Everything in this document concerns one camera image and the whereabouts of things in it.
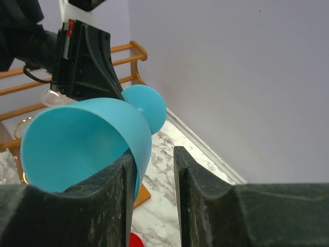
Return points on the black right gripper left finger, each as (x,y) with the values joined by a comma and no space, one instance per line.
(94,212)

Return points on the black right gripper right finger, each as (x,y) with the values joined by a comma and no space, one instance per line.
(213,212)

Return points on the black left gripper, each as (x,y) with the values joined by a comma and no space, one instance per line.
(85,48)

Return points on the clear smooth wine glass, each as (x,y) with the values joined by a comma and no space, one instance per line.
(52,98)

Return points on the blue plastic wine glass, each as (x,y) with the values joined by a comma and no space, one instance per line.
(66,144)

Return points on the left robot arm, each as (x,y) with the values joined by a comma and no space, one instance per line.
(24,38)

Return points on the red plastic wine glass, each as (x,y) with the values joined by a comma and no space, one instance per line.
(135,241)

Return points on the wooden tiered acrylic shelf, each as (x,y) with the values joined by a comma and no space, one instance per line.
(79,90)

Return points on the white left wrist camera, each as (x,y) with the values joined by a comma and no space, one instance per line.
(79,10)

